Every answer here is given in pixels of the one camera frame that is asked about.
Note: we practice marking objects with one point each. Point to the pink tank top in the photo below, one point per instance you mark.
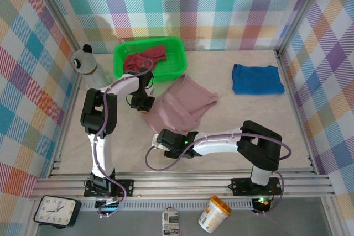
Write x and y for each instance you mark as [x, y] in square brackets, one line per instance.
[182, 103]

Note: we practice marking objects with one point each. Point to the red tank top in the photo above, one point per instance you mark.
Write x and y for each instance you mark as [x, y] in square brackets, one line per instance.
[132, 60]

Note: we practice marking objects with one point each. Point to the blue tank top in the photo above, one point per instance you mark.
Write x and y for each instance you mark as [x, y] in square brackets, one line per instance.
[257, 79]

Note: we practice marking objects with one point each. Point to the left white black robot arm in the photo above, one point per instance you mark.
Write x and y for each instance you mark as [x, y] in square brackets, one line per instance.
[124, 86]

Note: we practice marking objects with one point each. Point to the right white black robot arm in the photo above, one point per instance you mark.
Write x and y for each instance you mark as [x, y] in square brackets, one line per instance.
[215, 146]

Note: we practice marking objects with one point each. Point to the green plastic basket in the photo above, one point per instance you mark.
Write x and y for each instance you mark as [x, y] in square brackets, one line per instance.
[177, 62]

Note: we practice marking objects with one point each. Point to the grey plush animal toy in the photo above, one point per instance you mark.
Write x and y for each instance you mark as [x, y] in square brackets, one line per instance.
[85, 62]

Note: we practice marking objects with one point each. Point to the white cup with orange lid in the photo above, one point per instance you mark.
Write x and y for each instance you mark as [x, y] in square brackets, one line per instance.
[213, 216]

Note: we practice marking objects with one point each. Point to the black and white carton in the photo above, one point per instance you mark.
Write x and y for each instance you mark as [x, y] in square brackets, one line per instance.
[170, 222]

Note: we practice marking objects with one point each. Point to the black alarm clock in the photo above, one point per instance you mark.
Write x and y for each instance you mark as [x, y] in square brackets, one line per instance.
[55, 211]

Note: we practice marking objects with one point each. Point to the aluminium cross rail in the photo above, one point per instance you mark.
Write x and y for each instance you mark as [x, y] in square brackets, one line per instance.
[179, 186]

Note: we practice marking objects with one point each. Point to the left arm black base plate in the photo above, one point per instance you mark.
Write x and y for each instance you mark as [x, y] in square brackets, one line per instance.
[124, 184]

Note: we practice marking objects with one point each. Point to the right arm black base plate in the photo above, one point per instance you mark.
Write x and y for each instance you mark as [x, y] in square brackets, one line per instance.
[240, 186]

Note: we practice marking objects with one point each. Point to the aluminium side rail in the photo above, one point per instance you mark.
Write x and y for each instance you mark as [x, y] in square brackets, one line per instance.
[72, 103]
[286, 67]

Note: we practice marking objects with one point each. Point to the aluminium corner post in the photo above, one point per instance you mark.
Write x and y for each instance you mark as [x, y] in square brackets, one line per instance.
[302, 12]
[56, 9]

